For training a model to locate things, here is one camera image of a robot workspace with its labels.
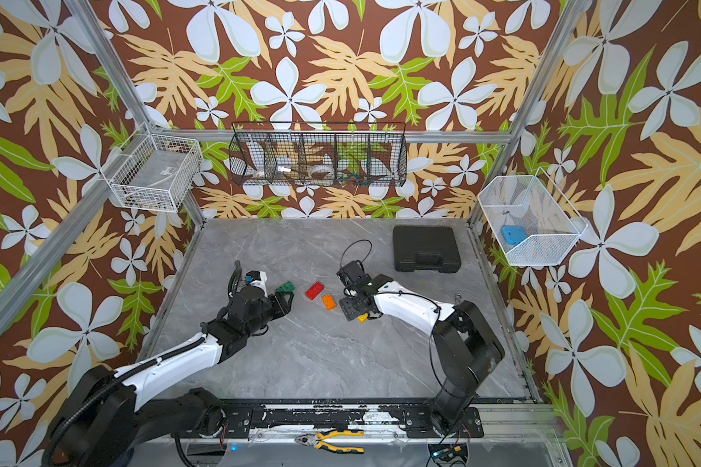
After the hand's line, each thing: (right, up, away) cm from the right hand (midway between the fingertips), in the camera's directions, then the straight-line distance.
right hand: (353, 304), depth 90 cm
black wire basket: (-12, +50, +7) cm, 52 cm away
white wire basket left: (-60, +40, -5) cm, 72 cm away
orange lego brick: (-8, 0, +6) cm, 10 cm away
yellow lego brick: (+3, -2, -10) cm, 11 cm away
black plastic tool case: (+29, +18, +21) cm, 39 cm away
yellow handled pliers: (-9, -30, -19) cm, 37 cm away
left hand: (-19, +4, -4) cm, 20 cm away
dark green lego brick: (-23, +4, +8) cm, 24 cm away
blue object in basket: (+45, +21, -10) cm, 51 cm away
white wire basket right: (+53, +25, -6) cm, 59 cm away
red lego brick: (-13, +3, +8) cm, 16 cm away
